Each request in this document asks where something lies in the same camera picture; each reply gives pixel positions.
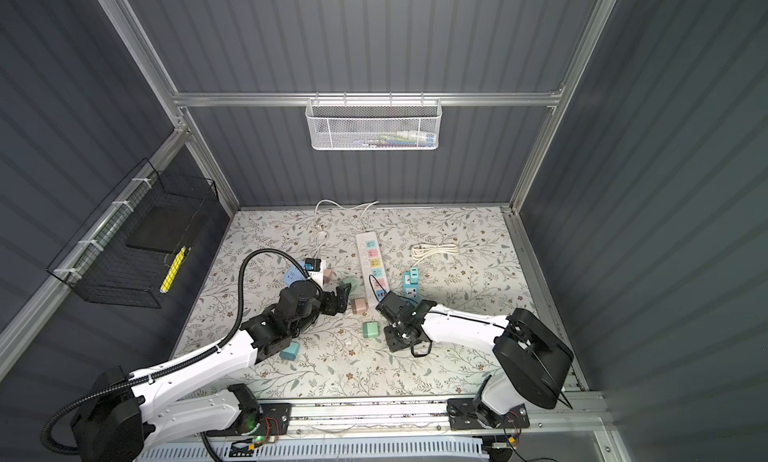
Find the black wire wall basket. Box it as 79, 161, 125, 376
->
47, 160, 220, 309

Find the white coiled cable right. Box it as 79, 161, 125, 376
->
410, 242, 460, 266

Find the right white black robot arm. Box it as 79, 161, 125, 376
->
376, 292, 574, 430

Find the white wire mesh basket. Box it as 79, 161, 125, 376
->
305, 101, 443, 151

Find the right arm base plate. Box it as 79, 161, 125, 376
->
447, 398, 530, 431

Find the white power strip cable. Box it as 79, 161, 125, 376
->
305, 197, 380, 265

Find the floral table mat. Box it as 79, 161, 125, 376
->
176, 207, 533, 399

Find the black pad in basket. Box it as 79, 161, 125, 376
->
126, 207, 208, 254

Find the white multicolour power strip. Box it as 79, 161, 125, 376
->
355, 232, 389, 307

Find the yellow marker pen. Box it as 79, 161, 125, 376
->
160, 247, 188, 294

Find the pink charger cube lower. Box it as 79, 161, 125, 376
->
350, 298, 369, 315

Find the green charger cube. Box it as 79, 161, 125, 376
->
362, 321, 380, 339
342, 276, 358, 290

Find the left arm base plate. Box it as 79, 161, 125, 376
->
206, 403, 292, 438

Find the blue triangular socket adapter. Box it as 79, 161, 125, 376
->
283, 267, 306, 287

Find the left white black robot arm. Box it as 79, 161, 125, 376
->
70, 280, 351, 461

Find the black corrugated cable hose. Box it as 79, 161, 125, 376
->
40, 248, 313, 457

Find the teal charger cube left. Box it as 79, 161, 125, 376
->
279, 341, 300, 361

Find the teal USB power strip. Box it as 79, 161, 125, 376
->
402, 267, 419, 301

